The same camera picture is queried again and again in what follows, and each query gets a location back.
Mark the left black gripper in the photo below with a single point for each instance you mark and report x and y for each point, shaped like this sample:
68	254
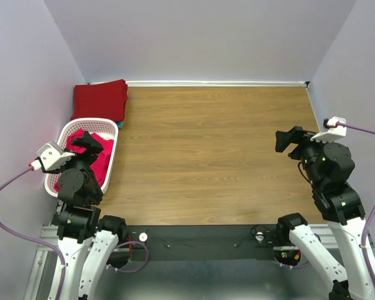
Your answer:
84	152

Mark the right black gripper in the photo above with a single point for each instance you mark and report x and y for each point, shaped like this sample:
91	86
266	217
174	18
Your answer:
299	142

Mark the pink red t shirt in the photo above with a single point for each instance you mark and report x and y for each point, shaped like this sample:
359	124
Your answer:
101	164

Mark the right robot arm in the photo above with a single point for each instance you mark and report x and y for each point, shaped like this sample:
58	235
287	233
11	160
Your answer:
328	166

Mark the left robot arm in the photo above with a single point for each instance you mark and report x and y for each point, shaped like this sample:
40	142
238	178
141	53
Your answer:
85	239

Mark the folded dark red shirt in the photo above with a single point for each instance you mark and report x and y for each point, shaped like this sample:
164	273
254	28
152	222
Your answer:
106	100

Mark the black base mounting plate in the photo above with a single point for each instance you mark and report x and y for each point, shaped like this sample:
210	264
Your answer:
206	242

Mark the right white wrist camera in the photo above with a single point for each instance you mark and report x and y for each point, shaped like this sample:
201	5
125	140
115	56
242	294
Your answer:
335	128

